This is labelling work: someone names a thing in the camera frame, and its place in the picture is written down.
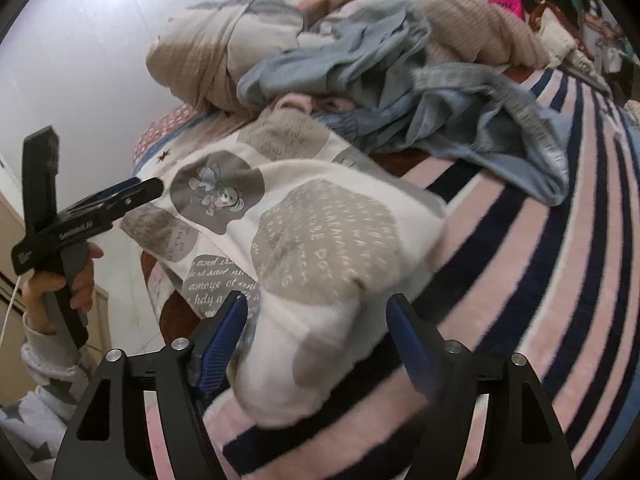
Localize pink beige crumpled duvet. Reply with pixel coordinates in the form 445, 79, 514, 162
146, 0, 550, 113

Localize white grey patterned pants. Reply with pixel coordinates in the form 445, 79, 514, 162
122, 108, 446, 427

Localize blue denim clothes pile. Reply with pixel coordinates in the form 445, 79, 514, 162
238, 0, 570, 207

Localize white star-print sleeve forearm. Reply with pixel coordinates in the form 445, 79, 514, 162
1, 327, 96, 479

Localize white puffer jacket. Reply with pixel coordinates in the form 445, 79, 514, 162
537, 8, 577, 68

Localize person's left hand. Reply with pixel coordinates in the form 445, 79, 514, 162
22, 242, 106, 335

